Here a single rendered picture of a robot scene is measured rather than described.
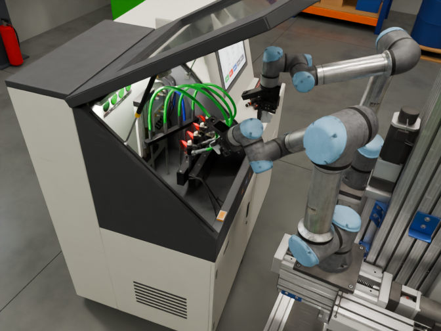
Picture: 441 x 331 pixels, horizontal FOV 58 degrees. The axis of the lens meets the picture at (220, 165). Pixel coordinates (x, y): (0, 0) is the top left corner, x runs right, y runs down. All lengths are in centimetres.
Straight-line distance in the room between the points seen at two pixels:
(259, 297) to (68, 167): 147
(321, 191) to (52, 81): 106
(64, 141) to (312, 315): 159
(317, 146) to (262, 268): 180
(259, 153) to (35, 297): 187
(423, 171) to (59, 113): 129
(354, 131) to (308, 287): 76
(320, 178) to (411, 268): 69
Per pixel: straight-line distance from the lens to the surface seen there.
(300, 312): 240
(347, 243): 143
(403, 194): 148
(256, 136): 137
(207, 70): 204
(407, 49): 164
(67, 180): 185
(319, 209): 121
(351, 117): 110
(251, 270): 276
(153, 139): 193
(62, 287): 281
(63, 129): 166
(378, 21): 673
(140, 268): 208
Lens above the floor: 223
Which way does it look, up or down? 40 degrees down
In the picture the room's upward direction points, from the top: 3 degrees clockwise
